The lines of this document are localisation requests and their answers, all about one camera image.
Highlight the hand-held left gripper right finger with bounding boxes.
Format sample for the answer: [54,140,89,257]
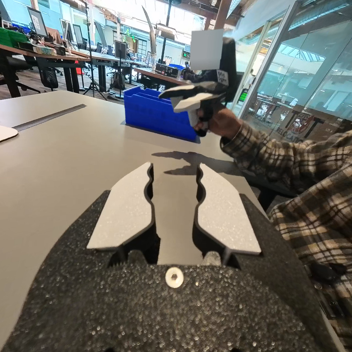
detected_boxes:
[192,164,262,263]

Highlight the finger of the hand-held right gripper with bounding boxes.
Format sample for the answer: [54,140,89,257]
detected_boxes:
[173,92,221,114]
[158,82,218,100]

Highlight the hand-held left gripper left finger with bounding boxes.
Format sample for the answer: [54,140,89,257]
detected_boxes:
[87,162,156,263]

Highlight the blue plastic parts bin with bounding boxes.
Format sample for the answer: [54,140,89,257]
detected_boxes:
[123,86,201,142]

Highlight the person's right hand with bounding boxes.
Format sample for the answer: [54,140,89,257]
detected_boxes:
[192,105,245,138]

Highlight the black equipment box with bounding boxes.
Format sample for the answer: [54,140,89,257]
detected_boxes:
[155,63,180,78]

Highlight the wooden office desk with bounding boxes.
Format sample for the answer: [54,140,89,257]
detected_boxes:
[133,67,191,92]

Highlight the curved white panel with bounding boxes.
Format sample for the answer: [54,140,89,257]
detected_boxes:
[141,5,157,64]

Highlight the tilted black light panel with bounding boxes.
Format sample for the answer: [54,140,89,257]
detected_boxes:
[155,23,178,42]

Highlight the dark backpack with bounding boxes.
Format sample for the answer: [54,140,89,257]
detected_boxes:
[112,72,126,90]

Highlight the black floor lamp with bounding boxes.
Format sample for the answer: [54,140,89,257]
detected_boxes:
[161,0,182,65]

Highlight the black monitor on pole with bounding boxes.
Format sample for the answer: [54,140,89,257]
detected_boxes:
[114,40,128,98]

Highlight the tripod light stand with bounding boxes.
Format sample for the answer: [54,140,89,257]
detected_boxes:
[82,0,108,101]

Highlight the white document stand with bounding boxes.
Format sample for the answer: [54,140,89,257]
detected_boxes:
[0,125,19,143]

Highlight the long wooden desk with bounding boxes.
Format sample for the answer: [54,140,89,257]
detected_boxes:
[0,43,92,97]

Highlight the black upright monitor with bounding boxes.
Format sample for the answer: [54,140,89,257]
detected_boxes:
[27,7,50,38]

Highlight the green storage bins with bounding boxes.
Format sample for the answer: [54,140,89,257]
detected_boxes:
[0,27,28,50]

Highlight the wooden support post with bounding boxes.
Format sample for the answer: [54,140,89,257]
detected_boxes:
[212,0,233,31]

